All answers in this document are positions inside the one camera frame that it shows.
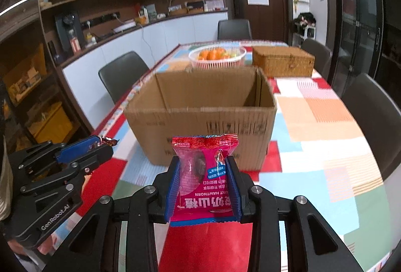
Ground black coffee machine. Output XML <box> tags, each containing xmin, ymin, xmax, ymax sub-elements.
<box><xmin>55</xmin><ymin>10</ymin><xmax>85</xmax><ymax>55</ymax></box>

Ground white plastic fruit basket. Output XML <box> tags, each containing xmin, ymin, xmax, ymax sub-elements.
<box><xmin>188</xmin><ymin>46</ymin><xmax>247</xmax><ymax>69</ymax></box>

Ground brown cardboard box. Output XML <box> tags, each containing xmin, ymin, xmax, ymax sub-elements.
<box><xmin>124</xmin><ymin>66</ymin><xmax>278</xmax><ymax>172</ymax></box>

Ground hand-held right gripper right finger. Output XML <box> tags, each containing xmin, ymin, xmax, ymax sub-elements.
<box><xmin>226</xmin><ymin>155</ymin><xmax>353</xmax><ymax>272</ymax></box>

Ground red snack packet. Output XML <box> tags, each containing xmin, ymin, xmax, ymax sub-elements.
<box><xmin>171</xmin><ymin>133</ymin><xmax>243</xmax><ymax>227</ymax></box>

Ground lidded wicker basket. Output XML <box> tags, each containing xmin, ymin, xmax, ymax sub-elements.
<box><xmin>252</xmin><ymin>46</ymin><xmax>315</xmax><ymax>78</ymax></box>

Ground glass door cabinet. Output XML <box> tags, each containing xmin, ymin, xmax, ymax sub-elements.
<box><xmin>327</xmin><ymin>0</ymin><xmax>401</xmax><ymax>97</ymax></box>

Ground red labelled bottle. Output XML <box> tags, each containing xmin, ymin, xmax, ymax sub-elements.
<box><xmin>69</xmin><ymin>30</ymin><xmax>81</xmax><ymax>51</ymax></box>

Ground white card stand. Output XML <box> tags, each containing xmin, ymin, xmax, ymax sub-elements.
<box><xmin>205</xmin><ymin>0</ymin><xmax>225</xmax><ymax>12</ymax></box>

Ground white power strip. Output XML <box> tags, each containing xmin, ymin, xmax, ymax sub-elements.
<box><xmin>112</xmin><ymin>23</ymin><xmax>137</xmax><ymax>34</ymax></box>

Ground black framed box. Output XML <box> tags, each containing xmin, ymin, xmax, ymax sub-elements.
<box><xmin>185</xmin><ymin>0</ymin><xmax>206</xmax><ymax>13</ymax></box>

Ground black wall socket strip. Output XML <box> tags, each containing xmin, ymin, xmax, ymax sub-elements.
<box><xmin>81</xmin><ymin>12</ymin><xmax>121</xmax><ymax>29</ymax></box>

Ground white stool with toys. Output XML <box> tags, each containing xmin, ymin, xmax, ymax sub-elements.
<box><xmin>293</xmin><ymin>13</ymin><xmax>317</xmax><ymax>41</ymax></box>

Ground orange and white carton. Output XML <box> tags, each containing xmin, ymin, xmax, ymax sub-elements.
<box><xmin>135</xmin><ymin>4</ymin><xmax>149</xmax><ymax>25</ymax></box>

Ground yellow storage boxes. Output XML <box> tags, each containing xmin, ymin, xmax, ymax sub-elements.
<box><xmin>31</xmin><ymin>101</ymin><xmax>74</xmax><ymax>144</ymax></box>

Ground red candy wrapper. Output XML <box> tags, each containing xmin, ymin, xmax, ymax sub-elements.
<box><xmin>94</xmin><ymin>136</ymin><xmax>120</xmax><ymax>147</ymax></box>

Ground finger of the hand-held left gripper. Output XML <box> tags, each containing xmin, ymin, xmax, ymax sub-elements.
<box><xmin>19</xmin><ymin>145</ymin><xmax>114</xmax><ymax>207</ymax></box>
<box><xmin>9</xmin><ymin>136</ymin><xmax>102</xmax><ymax>180</ymax></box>

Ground small wicker tray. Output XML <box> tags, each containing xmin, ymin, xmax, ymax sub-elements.
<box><xmin>168</xmin><ymin>5</ymin><xmax>188</xmax><ymax>16</ymax></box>

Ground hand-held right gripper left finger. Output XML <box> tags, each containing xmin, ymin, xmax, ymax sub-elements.
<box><xmin>41</xmin><ymin>156</ymin><xmax>180</xmax><ymax>272</ymax></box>

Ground white power cable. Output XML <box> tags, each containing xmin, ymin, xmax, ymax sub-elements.
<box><xmin>137</xmin><ymin>23</ymin><xmax>158</xmax><ymax>65</ymax></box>

